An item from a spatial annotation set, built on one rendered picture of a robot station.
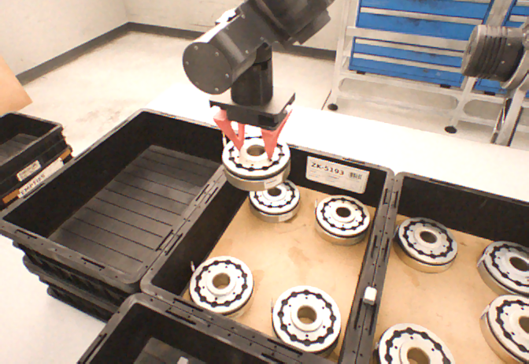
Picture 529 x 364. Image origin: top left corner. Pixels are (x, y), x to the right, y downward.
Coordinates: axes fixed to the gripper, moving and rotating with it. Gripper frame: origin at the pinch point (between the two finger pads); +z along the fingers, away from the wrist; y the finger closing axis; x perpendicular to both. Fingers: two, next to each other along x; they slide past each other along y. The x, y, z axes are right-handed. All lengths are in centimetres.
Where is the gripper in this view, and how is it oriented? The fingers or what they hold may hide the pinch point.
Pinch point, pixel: (255, 148)
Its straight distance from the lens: 52.6
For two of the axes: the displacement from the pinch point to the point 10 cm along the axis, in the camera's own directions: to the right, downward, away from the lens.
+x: 4.1, -6.0, 6.8
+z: 0.3, 7.6, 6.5
